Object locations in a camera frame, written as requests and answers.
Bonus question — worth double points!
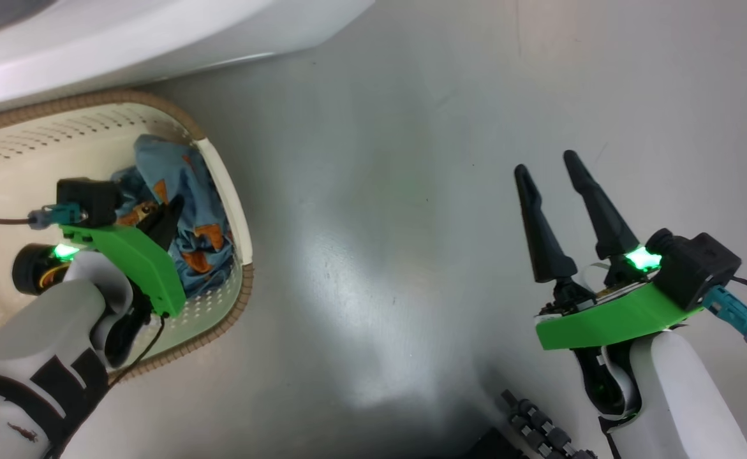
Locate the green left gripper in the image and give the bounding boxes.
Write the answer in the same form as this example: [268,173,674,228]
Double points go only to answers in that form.
[53,194,187,319]

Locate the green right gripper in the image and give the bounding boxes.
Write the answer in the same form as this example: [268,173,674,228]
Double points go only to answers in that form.
[514,150,706,352]

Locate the blue garment with orange print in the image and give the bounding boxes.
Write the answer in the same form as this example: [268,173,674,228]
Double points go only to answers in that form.
[110,133,234,300]

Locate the cream perforated laundry basket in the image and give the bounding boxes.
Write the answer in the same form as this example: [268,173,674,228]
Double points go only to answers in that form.
[0,89,255,385]

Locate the white front-load washing machine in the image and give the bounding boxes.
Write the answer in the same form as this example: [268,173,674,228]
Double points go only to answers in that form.
[0,0,375,119]

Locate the teal left camera connector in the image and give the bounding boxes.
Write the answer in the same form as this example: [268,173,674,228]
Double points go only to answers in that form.
[27,203,84,231]

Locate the teal camera connector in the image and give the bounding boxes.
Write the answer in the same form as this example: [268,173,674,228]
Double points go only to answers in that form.
[704,285,747,351]
[27,203,84,231]

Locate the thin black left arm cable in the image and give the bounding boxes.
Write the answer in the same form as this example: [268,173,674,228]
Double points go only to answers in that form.
[108,312,167,387]

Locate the teal right camera connector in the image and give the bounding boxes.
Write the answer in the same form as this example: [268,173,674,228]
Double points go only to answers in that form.
[704,285,747,351]

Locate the black ribbed cable conduit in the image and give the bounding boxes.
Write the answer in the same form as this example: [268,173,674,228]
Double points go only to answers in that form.
[500,388,598,459]

